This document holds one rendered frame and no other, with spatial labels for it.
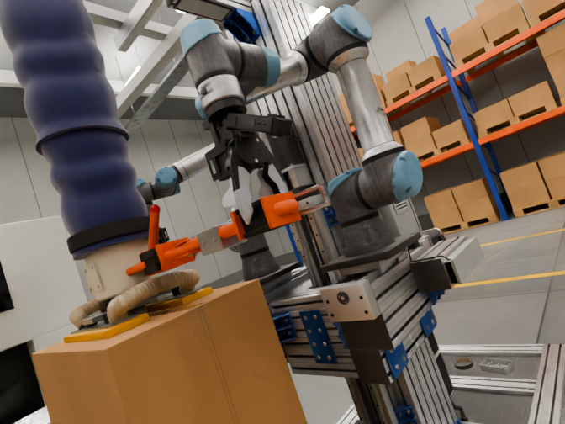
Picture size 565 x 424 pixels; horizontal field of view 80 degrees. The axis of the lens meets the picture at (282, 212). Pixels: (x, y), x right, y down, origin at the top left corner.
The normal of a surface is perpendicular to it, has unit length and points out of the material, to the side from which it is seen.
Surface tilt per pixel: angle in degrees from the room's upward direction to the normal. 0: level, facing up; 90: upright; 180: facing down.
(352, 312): 90
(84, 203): 73
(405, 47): 90
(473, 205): 90
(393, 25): 90
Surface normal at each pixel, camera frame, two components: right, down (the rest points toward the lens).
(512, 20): -0.66, 0.18
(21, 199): 0.68, -0.28
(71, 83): 0.39, -0.46
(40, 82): -0.11, -0.30
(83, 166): 0.07, -0.45
